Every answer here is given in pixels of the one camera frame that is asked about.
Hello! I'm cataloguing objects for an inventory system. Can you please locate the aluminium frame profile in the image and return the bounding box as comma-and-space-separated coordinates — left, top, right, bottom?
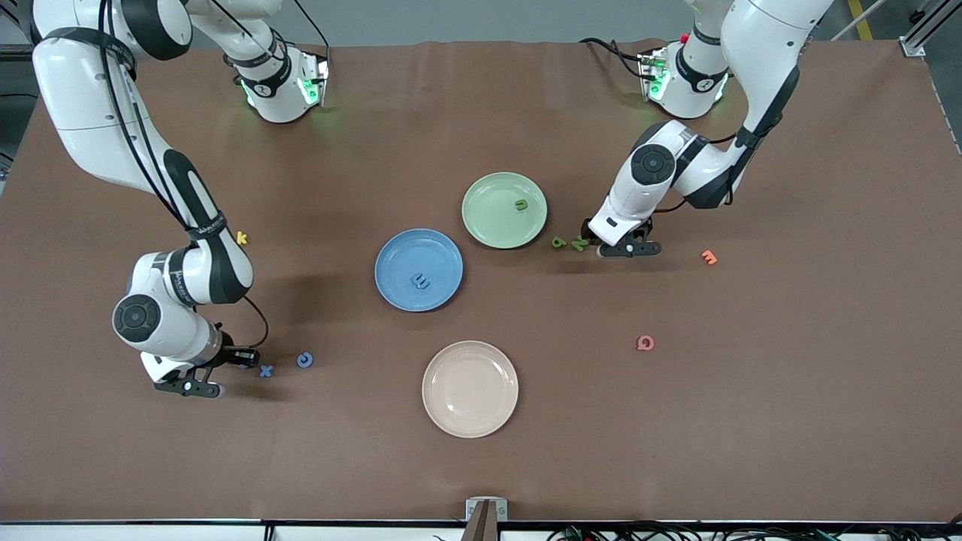
898, 0, 962, 57

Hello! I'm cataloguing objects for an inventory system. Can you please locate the light green plate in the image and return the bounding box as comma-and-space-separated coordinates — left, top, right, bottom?
461, 172, 548, 249

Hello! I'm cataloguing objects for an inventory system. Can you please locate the blue plate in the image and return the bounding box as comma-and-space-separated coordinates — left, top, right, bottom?
374, 228, 464, 313

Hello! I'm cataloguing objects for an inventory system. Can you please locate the beige plate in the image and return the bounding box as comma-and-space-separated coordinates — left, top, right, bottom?
422, 340, 519, 439

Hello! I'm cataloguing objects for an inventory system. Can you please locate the brown table cover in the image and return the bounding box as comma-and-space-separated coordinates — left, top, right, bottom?
0, 39, 962, 523

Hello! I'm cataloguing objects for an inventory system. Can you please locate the grey camera pole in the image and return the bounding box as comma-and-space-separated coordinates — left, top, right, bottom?
461, 502, 500, 541

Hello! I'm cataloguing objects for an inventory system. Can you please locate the grey metal bracket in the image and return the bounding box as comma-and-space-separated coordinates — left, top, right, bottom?
465, 497, 509, 522

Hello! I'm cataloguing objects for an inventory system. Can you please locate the white table edge rail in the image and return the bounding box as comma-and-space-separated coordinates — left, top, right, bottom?
0, 520, 962, 541

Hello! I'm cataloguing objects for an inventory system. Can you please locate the black base cable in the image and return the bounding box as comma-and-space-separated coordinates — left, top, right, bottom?
289, 0, 331, 68
579, 36, 655, 80

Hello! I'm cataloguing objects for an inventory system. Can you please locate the black cable bundle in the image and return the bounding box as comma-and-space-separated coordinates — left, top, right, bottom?
547, 521, 962, 541

